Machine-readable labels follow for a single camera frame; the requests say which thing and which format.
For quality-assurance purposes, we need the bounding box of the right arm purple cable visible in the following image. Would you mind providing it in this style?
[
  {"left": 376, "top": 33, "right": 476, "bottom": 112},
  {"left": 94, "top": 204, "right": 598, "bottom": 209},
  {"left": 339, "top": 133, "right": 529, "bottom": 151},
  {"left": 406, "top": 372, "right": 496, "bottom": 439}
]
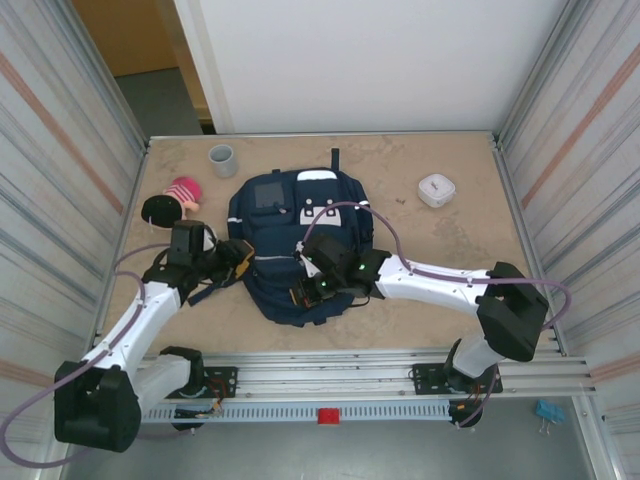
[{"left": 297, "top": 199, "right": 573, "bottom": 430}]

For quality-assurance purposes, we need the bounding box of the brown wooden door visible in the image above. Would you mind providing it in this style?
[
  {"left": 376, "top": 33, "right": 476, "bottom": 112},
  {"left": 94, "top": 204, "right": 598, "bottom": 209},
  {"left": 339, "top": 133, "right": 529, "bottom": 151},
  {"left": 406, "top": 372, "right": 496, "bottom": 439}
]
[{"left": 71, "top": 0, "right": 180, "bottom": 79}]

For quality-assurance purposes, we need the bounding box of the navy blue backpack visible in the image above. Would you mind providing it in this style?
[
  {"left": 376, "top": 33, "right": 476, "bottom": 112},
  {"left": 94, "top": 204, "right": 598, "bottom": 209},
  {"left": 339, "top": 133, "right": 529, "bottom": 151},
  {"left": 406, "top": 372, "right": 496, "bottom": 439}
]
[{"left": 187, "top": 147, "right": 377, "bottom": 329}]

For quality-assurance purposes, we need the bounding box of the white earbuds case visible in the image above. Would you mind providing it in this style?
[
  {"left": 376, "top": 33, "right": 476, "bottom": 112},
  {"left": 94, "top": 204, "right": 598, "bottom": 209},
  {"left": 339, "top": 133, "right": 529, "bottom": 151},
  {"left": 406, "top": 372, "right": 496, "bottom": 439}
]
[{"left": 417, "top": 172, "right": 457, "bottom": 209}]

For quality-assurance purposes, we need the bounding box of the aluminium mounting rail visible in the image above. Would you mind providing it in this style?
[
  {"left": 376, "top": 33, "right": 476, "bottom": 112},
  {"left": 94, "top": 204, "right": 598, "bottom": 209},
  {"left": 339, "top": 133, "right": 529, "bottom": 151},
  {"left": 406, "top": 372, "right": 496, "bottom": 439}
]
[{"left": 52, "top": 349, "right": 599, "bottom": 404}]

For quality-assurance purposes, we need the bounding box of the blue binder clip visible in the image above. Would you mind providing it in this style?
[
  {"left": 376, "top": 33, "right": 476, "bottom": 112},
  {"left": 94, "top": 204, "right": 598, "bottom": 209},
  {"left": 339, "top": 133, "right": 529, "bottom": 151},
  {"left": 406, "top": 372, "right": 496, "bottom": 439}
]
[{"left": 535, "top": 398, "right": 568, "bottom": 437}]

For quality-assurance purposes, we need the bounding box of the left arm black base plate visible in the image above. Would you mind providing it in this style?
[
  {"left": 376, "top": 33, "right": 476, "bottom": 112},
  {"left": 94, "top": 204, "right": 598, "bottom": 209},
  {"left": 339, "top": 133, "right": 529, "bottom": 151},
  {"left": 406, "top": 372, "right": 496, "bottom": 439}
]
[{"left": 148, "top": 366, "right": 239, "bottom": 400}]

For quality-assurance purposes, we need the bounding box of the slotted grey cable duct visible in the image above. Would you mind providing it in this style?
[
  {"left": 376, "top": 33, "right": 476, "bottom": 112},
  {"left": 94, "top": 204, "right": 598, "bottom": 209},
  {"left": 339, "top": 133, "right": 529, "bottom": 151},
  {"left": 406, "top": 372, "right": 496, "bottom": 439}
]
[{"left": 72, "top": 403, "right": 454, "bottom": 424}]

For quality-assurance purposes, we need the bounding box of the grey cup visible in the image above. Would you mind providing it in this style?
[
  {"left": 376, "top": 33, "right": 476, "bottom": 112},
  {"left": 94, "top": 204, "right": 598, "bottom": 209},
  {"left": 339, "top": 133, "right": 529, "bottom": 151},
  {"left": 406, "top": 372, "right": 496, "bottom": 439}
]
[{"left": 208, "top": 144, "right": 238, "bottom": 178}]

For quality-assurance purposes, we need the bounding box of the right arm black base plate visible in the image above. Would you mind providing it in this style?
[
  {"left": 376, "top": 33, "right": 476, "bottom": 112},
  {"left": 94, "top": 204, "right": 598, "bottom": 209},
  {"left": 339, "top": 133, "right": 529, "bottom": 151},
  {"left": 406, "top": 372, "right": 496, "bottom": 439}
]
[{"left": 411, "top": 360, "right": 503, "bottom": 396}]

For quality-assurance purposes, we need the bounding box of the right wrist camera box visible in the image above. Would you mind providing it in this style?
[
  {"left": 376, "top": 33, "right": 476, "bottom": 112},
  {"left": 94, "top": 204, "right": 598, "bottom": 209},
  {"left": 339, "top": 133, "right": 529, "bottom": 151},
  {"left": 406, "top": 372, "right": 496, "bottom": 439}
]
[{"left": 294, "top": 239, "right": 322, "bottom": 279}]

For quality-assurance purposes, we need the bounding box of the doll with pink striped hat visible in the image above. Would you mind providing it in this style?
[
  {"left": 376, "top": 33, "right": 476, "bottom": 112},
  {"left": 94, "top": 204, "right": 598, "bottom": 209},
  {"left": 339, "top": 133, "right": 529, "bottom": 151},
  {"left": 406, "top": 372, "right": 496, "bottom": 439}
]
[{"left": 140, "top": 175, "right": 205, "bottom": 235}]

